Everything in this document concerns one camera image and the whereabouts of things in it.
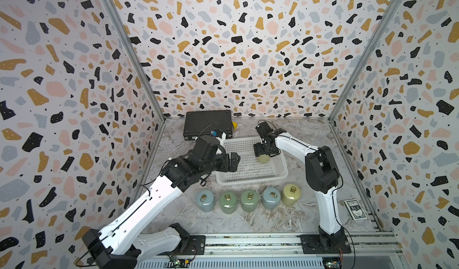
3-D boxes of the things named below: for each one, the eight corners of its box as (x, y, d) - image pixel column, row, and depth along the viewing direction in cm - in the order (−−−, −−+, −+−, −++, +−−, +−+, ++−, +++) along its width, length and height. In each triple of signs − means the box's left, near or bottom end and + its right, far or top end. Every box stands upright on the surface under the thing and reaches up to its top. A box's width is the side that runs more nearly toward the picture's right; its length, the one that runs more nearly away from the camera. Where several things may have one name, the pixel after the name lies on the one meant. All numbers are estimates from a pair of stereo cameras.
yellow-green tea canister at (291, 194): (281, 205, 86) (285, 198, 79) (279, 190, 91) (282, 183, 84) (297, 205, 86) (302, 199, 79) (294, 191, 91) (299, 183, 84)
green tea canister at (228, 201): (220, 214, 84) (218, 207, 77) (221, 198, 89) (220, 190, 82) (236, 214, 84) (236, 207, 77) (237, 198, 89) (236, 191, 82)
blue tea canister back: (198, 211, 85) (194, 205, 77) (200, 197, 89) (196, 189, 82) (214, 211, 85) (211, 205, 78) (215, 197, 89) (213, 189, 82)
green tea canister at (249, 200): (240, 212, 85) (240, 205, 77) (240, 196, 89) (240, 189, 82) (257, 212, 85) (259, 205, 78) (256, 196, 90) (258, 189, 82)
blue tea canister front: (262, 210, 85) (264, 203, 78) (261, 194, 90) (263, 186, 83) (278, 210, 86) (282, 203, 78) (276, 194, 90) (279, 186, 83)
